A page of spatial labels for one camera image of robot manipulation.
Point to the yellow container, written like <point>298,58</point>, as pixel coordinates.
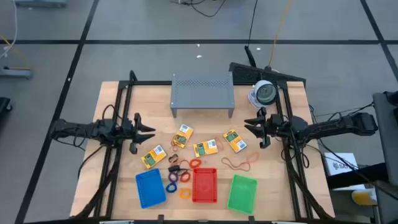
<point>363,197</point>

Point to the grey stand base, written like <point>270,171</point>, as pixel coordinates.
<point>15,73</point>
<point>40,3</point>

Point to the yellow coil wristband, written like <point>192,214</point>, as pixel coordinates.
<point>180,193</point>

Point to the orange rubber band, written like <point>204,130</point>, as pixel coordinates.
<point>223,145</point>
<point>172,145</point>
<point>186,161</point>

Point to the white cardboard box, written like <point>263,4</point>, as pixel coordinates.
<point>340,161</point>

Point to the orange coil wristband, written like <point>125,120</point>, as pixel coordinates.
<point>181,177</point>

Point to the blue coil wristband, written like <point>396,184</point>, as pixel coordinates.
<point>167,188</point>

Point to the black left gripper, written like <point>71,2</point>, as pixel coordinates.
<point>134,133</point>

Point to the white round dome camera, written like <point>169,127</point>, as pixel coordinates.
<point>264,93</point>

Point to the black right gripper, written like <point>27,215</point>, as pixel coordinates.
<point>273,127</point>

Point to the grey perforated metal riser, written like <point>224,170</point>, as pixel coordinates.
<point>202,96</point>

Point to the black beam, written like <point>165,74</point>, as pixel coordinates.
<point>357,179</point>

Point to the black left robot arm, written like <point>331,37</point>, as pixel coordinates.
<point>71,129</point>

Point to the red plastic basket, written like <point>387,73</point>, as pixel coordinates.
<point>204,185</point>

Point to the purple coil wristband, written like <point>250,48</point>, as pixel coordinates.
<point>169,177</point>

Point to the red coil wristband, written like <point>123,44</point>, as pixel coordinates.
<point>190,163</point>

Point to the black perforated mesh panel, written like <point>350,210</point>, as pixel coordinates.
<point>245,73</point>

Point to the blue plastic basket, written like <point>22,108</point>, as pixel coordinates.
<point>150,188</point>

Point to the green plastic basket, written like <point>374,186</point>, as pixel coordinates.
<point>242,194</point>

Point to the grey cabinet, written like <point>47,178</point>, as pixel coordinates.
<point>387,140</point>

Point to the black floor stand foot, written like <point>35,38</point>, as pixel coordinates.
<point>3,105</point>

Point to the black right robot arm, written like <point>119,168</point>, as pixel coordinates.
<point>329,126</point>

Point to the black aluminium table frame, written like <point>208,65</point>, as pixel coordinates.
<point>146,83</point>

